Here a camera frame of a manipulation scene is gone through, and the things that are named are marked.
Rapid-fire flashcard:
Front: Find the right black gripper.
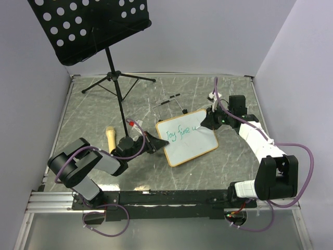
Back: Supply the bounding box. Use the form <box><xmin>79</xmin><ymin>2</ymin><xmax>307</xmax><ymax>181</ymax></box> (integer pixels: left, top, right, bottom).
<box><xmin>200</xmin><ymin>104</ymin><xmax>234</xmax><ymax>131</ymax></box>

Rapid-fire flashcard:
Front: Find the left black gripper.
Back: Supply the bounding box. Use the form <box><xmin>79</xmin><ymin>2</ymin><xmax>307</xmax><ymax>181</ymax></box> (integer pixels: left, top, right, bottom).
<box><xmin>125</xmin><ymin>131</ymin><xmax>169</xmax><ymax>162</ymax></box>

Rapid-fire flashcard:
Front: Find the yellow framed whiteboard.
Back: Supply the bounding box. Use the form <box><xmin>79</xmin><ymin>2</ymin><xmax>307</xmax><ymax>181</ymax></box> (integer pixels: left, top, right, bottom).
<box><xmin>156</xmin><ymin>109</ymin><xmax>219</xmax><ymax>167</ymax></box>

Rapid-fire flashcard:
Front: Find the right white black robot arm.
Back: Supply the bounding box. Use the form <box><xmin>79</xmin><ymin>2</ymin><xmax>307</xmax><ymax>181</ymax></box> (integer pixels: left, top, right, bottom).
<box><xmin>200</xmin><ymin>93</ymin><xmax>298</xmax><ymax>207</ymax></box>

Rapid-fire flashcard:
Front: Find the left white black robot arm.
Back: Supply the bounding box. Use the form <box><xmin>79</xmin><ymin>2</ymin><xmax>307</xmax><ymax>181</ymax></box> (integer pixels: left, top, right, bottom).
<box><xmin>47</xmin><ymin>131</ymin><xmax>169</xmax><ymax>209</ymax></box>

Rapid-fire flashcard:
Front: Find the wooden toy microphone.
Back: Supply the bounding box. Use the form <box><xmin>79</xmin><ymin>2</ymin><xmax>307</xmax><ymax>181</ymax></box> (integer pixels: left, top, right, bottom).
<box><xmin>106</xmin><ymin>126</ymin><xmax>116</xmax><ymax>153</ymax></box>

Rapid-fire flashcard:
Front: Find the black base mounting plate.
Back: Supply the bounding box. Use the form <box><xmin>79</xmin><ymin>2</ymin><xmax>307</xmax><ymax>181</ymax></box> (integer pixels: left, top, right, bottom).
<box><xmin>72</xmin><ymin>189</ymin><xmax>257</xmax><ymax>221</ymax></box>

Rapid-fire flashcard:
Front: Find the black perforated music stand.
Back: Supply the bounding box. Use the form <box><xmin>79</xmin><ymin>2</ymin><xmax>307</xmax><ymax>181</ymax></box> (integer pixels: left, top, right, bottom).
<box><xmin>27</xmin><ymin>0</ymin><xmax>157</xmax><ymax>139</ymax></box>

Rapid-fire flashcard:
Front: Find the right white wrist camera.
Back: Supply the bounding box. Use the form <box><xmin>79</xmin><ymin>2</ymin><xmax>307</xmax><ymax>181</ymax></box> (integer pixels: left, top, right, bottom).
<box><xmin>207</xmin><ymin>91</ymin><xmax>222</xmax><ymax>112</ymax></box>

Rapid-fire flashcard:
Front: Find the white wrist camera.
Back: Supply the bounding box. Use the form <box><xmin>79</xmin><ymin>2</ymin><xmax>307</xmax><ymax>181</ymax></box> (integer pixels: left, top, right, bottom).
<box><xmin>207</xmin><ymin>91</ymin><xmax>222</xmax><ymax>112</ymax></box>
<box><xmin>127</xmin><ymin>119</ymin><xmax>144</xmax><ymax>135</ymax></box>

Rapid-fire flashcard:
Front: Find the wire whiteboard easel stand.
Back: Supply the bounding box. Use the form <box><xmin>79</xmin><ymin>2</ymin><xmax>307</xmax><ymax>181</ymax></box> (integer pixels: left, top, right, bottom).
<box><xmin>152</xmin><ymin>93</ymin><xmax>188</xmax><ymax>122</ymax></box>

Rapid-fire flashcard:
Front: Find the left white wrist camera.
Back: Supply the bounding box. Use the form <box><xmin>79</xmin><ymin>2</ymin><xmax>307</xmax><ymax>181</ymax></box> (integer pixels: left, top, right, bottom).
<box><xmin>127</xmin><ymin>119</ymin><xmax>144</xmax><ymax>135</ymax></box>

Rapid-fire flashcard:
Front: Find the aluminium extrusion rail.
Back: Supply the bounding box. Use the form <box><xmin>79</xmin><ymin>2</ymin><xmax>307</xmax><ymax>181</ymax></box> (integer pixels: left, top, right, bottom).
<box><xmin>25</xmin><ymin>192</ymin><xmax>74</xmax><ymax>214</ymax></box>

